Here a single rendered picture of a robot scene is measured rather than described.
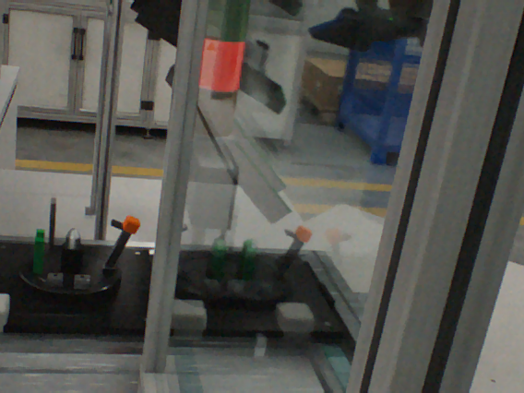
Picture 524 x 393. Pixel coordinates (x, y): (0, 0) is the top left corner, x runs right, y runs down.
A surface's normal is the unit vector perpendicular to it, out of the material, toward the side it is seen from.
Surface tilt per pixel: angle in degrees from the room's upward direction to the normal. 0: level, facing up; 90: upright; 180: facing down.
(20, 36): 90
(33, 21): 90
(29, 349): 0
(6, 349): 0
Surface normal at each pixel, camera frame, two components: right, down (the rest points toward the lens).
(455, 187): 0.21, 0.37
